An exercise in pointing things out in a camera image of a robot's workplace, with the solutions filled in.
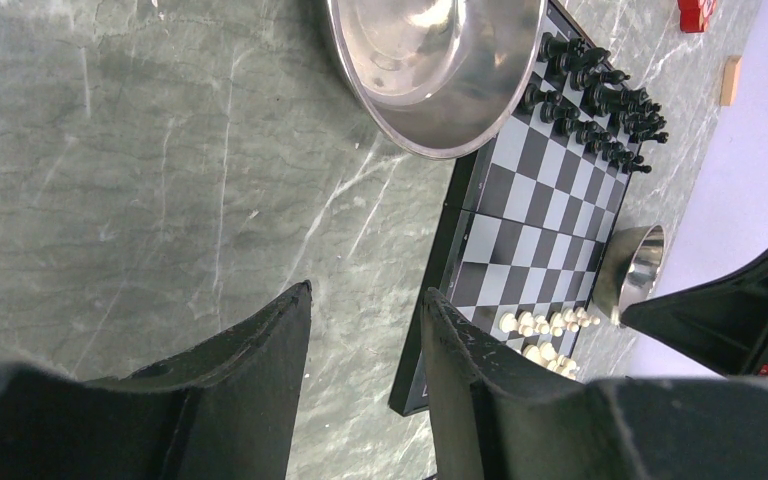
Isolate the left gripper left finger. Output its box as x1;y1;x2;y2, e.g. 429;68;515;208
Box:
90;281;312;479

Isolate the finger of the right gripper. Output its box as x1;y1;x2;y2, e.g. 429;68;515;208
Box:
620;248;768;376

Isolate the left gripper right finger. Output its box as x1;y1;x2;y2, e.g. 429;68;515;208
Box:
421;288;577;479

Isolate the black and white chessboard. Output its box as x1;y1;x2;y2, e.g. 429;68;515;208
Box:
388;0;670;419

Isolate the steel bowl with chess pieces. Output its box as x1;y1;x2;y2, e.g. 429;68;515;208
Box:
592;224;666;326

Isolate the small wooden block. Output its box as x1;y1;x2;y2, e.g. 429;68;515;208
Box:
719;55;742;106

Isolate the empty steel bowl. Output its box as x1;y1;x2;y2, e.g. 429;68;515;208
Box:
314;0;548;160

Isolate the red owl toy block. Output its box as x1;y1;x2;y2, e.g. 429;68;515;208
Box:
677;0;717;33

